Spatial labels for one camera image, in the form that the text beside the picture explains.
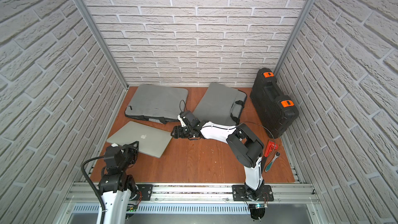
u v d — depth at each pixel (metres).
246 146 0.49
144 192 0.73
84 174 0.56
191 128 0.70
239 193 0.74
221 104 1.04
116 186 0.55
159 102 1.04
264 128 0.90
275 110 0.81
